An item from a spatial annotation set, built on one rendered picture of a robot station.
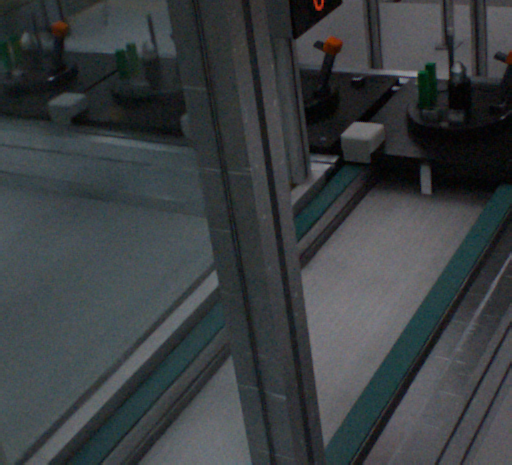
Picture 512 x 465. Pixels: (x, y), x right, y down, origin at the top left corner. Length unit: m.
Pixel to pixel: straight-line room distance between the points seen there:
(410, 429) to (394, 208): 0.45
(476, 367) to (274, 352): 0.47
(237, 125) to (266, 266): 0.07
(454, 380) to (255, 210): 0.51
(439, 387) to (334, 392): 0.11
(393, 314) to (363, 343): 0.06
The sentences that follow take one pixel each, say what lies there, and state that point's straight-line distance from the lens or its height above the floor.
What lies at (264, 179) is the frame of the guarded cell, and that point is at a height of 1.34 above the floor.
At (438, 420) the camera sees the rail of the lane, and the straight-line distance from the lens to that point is 0.88.
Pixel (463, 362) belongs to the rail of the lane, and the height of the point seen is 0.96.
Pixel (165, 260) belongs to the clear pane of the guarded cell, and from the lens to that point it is 0.41.
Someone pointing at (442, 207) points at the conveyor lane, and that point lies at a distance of 1.27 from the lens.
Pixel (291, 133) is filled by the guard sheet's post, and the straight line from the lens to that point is 1.23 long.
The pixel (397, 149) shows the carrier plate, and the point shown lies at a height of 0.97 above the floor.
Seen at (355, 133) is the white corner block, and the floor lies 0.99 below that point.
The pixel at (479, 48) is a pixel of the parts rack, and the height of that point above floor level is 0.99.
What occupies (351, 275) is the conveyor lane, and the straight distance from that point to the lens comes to 1.15.
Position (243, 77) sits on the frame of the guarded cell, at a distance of 0.42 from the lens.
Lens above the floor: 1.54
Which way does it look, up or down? 29 degrees down
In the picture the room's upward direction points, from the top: 9 degrees counter-clockwise
